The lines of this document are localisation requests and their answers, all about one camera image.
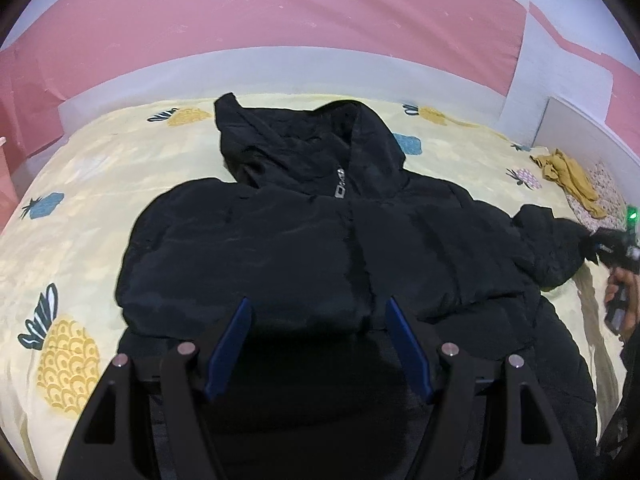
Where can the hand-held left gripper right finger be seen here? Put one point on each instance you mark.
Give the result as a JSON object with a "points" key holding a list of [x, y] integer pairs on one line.
{"points": [[407, 345]]}

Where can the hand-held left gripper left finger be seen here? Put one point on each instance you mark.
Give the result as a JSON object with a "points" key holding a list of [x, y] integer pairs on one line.
{"points": [[231, 342]]}

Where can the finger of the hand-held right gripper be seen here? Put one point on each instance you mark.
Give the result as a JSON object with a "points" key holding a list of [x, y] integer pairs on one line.
{"points": [[592, 246]]}

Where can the black hooded puffer jacket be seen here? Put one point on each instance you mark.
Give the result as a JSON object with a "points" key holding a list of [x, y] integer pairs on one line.
{"points": [[300, 240]]}

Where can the person's right hand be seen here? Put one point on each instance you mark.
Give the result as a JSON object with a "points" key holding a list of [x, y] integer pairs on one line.
{"points": [[632, 305]]}

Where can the speckled floral pillow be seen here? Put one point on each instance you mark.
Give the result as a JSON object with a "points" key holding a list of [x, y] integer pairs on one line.
{"points": [[607, 185]]}

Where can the mustard yellow cloth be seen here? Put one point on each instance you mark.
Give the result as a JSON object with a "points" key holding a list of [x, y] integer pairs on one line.
{"points": [[567, 175]]}

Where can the white bed headboard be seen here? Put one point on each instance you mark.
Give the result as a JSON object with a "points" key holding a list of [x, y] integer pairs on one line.
{"points": [[580, 125]]}

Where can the person's dark clothing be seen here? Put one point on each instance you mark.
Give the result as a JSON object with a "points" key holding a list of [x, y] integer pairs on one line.
{"points": [[622, 410]]}

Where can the yellow pineapple print bed sheet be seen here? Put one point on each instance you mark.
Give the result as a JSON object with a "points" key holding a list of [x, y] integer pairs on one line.
{"points": [[90, 170]]}

